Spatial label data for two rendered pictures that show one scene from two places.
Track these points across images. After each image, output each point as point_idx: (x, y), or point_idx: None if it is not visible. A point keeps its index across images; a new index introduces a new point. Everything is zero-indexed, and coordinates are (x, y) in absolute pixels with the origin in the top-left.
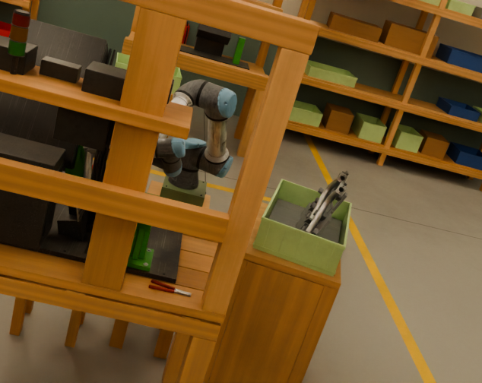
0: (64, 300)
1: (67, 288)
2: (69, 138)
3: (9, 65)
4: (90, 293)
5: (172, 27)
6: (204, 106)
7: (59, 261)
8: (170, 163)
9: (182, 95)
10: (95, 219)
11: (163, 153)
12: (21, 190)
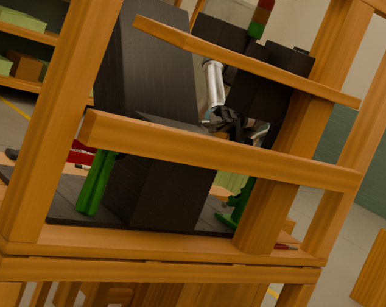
0: (229, 275)
1: (236, 262)
2: (258, 116)
3: (243, 47)
4: (251, 263)
5: (366, 14)
6: (231, 73)
7: (207, 239)
8: (255, 131)
9: (218, 64)
10: (274, 189)
11: (260, 122)
12: (246, 170)
